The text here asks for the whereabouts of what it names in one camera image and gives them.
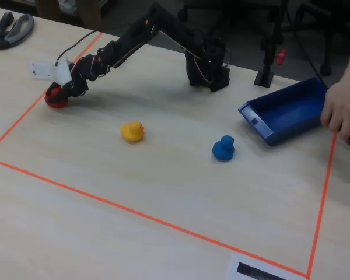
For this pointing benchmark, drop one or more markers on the yellow rubber duck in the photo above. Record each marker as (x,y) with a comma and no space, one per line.
(132,131)

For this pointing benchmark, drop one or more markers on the blue plastic box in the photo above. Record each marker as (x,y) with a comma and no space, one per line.
(286,113)

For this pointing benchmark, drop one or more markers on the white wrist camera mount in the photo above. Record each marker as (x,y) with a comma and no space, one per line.
(54,71)

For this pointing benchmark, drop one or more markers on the blue rubber duck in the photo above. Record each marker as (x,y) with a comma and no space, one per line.
(224,148)

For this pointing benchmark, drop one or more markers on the white paper label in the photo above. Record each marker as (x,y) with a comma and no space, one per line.
(251,269)

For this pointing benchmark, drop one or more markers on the black clamp stand red knob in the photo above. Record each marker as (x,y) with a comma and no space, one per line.
(265,70)

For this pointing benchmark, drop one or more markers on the orange tape line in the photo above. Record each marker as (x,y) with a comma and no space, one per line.
(17,122)
(325,189)
(148,217)

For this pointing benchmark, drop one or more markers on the red rubber duck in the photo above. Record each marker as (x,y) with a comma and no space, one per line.
(56,102)

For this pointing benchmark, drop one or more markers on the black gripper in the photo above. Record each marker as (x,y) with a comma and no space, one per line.
(67,91)

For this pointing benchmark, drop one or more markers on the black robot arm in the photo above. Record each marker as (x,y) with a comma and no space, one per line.
(169,29)

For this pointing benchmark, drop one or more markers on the grey black hand tool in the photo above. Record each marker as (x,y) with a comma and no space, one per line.
(8,36)

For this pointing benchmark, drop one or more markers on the black office chair base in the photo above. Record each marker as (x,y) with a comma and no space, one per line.
(326,43)

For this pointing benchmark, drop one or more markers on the person hand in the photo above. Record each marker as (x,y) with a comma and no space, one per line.
(344,108)

